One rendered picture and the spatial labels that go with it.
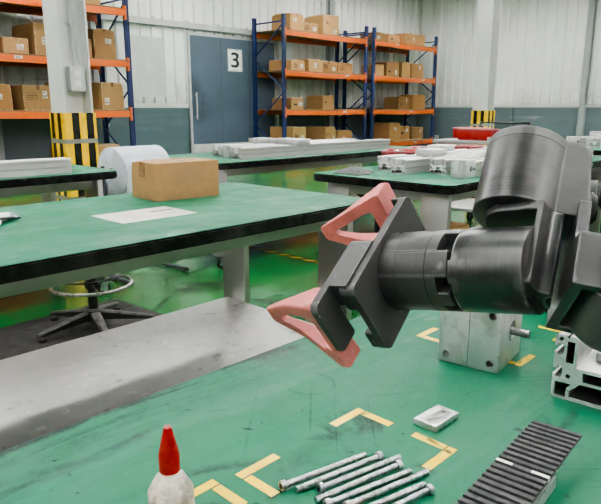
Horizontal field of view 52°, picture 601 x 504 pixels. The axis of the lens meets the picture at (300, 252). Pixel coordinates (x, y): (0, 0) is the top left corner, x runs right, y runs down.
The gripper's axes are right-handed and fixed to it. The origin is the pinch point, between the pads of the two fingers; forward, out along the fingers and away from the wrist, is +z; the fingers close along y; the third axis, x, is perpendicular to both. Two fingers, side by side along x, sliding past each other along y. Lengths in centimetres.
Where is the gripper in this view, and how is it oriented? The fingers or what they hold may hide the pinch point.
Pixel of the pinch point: (306, 271)
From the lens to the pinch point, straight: 52.0
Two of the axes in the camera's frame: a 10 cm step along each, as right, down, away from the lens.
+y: -4.7, 6.9, -5.6
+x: 4.7, 7.3, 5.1
